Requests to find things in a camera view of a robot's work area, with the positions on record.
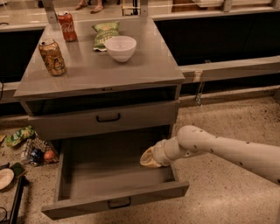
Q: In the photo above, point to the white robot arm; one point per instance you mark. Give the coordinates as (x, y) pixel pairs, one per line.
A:
(261, 159)

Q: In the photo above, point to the red cola can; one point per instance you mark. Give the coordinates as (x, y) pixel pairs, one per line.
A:
(67, 26)

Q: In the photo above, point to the gold patterned soda can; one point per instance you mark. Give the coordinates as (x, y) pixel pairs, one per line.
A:
(52, 57)

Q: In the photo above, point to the person's left foot sandal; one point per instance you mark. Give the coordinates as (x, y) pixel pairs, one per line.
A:
(81, 5)

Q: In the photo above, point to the grey drawer cabinet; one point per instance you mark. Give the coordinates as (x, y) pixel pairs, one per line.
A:
(98, 95)

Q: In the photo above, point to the wire basket on floor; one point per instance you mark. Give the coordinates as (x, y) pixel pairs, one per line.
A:
(35, 144)

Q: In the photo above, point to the white bowl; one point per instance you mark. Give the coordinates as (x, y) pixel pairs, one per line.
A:
(121, 48)

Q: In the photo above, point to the black stand on floor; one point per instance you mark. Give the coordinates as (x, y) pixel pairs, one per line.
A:
(11, 217)

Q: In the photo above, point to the person's right foot sandal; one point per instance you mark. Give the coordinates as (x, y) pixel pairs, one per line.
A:
(98, 8)

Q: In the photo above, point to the grey drawer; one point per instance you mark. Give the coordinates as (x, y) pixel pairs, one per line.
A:
(99, 121)
(103, 172)

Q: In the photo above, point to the green snack bag on floor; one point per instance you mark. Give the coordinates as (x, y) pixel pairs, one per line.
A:
(19, 136)

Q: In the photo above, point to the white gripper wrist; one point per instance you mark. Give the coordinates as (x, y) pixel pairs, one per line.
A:
(158, 153)

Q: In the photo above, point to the white plate on floor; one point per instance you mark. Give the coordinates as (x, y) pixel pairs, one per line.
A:
(6, 176)

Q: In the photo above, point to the blue can on floor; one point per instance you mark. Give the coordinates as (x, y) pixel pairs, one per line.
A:
(36, 157)

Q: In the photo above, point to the orange fruit on floor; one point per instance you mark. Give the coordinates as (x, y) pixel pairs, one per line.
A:
(49, 156)

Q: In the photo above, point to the person's foot sandal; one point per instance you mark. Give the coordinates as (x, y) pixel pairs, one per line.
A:
(81, 5)
(98, 8)

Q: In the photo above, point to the green sponge on floor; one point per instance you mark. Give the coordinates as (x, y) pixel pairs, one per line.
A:
(18, 170)

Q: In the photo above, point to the grey top drawer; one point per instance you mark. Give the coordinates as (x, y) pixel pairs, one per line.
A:
(99, 121)

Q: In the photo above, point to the green chip bag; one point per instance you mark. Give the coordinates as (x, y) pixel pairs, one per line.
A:
(104, 31)

